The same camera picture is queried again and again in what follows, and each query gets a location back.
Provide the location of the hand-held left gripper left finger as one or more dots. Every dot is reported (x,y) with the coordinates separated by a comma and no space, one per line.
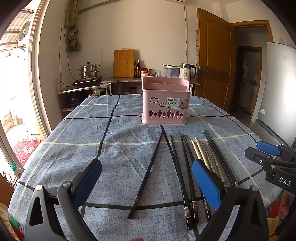
(89,183)

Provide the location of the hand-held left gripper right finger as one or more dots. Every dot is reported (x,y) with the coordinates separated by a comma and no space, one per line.
(205,180)

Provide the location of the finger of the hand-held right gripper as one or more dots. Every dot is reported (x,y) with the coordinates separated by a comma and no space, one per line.
(255,156)
(268,148)

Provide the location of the metal chopstick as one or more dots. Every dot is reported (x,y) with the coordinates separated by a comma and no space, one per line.
(217,163)
(213,162)

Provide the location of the wooden chopstick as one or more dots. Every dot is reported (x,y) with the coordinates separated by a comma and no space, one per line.
(202,153)
(196,150)

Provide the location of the pink plastic utensil basket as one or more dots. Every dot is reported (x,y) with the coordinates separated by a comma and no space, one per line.
(157,111)

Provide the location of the person's right hand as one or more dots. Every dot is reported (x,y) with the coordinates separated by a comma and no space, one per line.
(284,206)

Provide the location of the red patterned under cloth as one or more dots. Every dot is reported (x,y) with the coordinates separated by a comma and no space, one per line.
(272,208)

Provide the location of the blue plaid tablecloth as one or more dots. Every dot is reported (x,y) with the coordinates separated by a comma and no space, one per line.
(92,139)

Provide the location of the silver refrigerator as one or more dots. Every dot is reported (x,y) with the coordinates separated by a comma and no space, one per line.
(277,92)

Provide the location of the red patterned rug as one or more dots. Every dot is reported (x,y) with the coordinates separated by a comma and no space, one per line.
(25,150)

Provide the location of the green cap plastic bottle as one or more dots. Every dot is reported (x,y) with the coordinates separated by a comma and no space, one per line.
(16,170)

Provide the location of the brown wooden panel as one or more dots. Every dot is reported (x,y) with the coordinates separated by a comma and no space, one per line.
(5,190)

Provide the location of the low steel shelf table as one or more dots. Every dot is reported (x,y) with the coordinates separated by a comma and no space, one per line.
(69,89)

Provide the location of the black induction cooker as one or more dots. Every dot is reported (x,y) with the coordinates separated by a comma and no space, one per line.
(87,82)

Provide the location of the wooden door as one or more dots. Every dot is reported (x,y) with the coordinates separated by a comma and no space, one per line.
(215,60)

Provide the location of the beige power strip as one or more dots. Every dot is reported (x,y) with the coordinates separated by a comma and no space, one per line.
(60,82)

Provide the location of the white electric kettle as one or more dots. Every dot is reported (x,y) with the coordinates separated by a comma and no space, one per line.
(187,73)

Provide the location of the steel kitchen table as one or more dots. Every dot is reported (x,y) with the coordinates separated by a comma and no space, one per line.
(124,80)

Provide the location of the steel steamer pot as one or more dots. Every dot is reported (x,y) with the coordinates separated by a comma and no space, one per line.
(89,71)

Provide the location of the yellow-green bottle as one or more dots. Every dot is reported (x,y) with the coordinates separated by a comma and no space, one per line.
(135,69)

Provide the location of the white jar red lid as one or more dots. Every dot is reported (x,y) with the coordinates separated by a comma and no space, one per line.
(144,73)

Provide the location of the bamboo cutting board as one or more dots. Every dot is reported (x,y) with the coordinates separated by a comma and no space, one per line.
(123,64)

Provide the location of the dark oil bottle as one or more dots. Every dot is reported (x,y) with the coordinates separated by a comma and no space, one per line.
(138,69)

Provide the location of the outdoor condenser unit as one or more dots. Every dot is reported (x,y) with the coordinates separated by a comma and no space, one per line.
(24,31)

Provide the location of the white air conditioner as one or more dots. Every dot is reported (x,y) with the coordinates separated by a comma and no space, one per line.
(179,1)

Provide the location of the white sliding door frame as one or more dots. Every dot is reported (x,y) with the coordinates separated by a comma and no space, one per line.
(39,81)

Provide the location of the wall ruler strip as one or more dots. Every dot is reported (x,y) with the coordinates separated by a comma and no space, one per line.
(196,46)

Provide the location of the wooden door frame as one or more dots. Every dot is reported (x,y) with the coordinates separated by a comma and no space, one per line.
(252,23)

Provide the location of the grey wall pipe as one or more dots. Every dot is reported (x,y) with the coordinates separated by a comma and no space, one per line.
(92,5)

